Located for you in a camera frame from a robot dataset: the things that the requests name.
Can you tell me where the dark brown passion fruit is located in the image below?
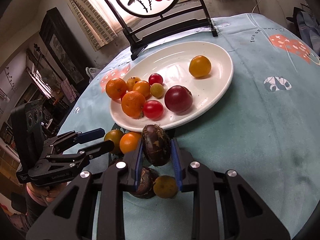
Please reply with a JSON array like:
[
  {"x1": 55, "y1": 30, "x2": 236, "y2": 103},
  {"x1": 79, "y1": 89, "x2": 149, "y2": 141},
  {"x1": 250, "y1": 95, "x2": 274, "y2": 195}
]
[{"x1": 142, "y1": 125, "x2": 171, "y2": 167}]

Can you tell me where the mandarin orange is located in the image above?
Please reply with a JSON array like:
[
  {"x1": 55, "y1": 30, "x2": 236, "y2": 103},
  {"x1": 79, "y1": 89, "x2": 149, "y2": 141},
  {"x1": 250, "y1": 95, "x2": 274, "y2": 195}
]
[
  {"x1": 121, "y1": 91, "x2": 146, "y2": 119},
  {"x1": 105, "y1": 77, "x2": 127, "y2": 100}
]

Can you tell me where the red cherry tomato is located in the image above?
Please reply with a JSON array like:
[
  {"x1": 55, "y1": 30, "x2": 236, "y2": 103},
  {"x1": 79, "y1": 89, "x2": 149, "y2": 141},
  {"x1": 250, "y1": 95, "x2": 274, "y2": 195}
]
[
  {"x1": 148, "y1": 73, "x2": 163, "y2": 85},
  {"x1": 143, "y1": 100, "x2": 164, "y2": 119}
]

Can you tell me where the small orange back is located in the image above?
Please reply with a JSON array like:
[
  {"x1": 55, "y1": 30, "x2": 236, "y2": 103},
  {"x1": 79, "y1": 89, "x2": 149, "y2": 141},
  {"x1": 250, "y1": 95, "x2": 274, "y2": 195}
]
[{"x1": 132, "y1": 80, "x2": 151, "y2": 99}]

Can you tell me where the greenish yellow round fruit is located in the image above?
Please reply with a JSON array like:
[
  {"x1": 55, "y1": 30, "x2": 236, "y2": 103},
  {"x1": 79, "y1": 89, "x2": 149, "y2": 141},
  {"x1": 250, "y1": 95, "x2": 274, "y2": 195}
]
[{"x1": 153, "y1": 176, "x2": 178, "y2": 198}]

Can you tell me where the yellow guava fruit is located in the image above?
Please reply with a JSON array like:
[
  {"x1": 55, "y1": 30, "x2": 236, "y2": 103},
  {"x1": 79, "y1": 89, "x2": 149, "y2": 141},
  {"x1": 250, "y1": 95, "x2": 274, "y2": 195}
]
[{"x1": 126, "y1": 76, "x2": 140, "y2": 92}]

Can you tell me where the small yellow-green fruit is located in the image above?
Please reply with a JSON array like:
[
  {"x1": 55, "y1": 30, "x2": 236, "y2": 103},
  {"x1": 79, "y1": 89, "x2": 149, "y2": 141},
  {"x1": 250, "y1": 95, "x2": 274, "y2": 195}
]
[{"x1": 150, "y1": 83, "x2": 164, "y2": 99}]

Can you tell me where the dark red apple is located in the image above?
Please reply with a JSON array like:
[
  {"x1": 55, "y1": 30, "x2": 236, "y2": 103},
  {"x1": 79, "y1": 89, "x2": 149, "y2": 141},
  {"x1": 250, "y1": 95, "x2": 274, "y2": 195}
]
[{"x1": 164, "y1": 85, "x2": 193, "y2": 113}]

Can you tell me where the large yellow-orange tomato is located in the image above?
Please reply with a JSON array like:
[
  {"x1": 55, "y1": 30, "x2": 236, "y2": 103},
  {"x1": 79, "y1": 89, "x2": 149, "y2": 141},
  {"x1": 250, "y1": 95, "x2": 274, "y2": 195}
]
[{"x1": 189, "y1": 55, "x2": 212, "y2": 78}]

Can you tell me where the red tomato with stem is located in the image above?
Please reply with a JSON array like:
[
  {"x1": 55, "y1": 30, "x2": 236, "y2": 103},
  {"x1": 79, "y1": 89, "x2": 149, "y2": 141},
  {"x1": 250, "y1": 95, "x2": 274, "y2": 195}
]
[{"x1": 104, "y1": 129, "x2": 124, "y2": 155}]

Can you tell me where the large orange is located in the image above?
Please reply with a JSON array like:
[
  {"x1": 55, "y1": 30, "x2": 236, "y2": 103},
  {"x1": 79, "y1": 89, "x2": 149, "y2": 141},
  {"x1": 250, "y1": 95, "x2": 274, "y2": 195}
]
[{"x1": 119, "y1": 132, "x2": 142, "y2": 154}]

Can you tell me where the person's left hand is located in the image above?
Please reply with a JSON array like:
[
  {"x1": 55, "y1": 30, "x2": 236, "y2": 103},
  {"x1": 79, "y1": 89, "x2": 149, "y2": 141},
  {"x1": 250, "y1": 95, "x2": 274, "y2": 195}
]
[{"x1": 25, "y1": 183, "x2": 68, "y2": 207}]

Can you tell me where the light blue printed tablecloth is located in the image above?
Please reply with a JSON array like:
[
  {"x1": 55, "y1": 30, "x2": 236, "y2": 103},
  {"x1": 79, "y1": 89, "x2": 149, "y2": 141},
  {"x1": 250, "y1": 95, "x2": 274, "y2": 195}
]
[{"x1": 59, "y1": 14, "x2": 319, "y2": 239}]

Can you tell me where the white oval plate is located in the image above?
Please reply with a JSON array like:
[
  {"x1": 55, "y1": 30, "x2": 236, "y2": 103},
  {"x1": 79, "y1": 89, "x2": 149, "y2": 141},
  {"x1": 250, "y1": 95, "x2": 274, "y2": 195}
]
[{"x1": 123, "y1": 41, "x2": 234, "y2": 130}]

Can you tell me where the checked curtain left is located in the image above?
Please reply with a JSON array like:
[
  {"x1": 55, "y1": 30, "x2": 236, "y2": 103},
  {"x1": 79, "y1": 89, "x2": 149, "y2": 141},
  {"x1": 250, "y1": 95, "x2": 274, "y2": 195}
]
[{"x1": 66, "y1": 0, "x2": 117, "y2": 51}]

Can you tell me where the black framed persimmon screen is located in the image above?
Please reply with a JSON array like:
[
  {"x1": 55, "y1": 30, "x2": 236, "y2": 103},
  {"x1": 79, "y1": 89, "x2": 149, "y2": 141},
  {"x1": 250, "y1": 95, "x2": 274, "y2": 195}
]
[{"x1": 104, "y1": 0, "x2": 218, "y2": 60}]

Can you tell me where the blue clothes pile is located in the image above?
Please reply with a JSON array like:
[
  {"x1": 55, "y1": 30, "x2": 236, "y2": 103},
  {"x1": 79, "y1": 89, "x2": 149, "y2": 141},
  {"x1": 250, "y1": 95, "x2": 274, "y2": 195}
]
[{"x1": 286, "y1": 7, "x2": 319, "y2": 56}]

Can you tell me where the dark framed wall picture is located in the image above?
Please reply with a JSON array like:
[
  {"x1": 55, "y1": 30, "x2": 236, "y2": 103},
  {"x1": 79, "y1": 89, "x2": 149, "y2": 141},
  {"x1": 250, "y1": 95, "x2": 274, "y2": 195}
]
[{"x1": 39, "y1": 8, "x2": 93, "y2": 94}]

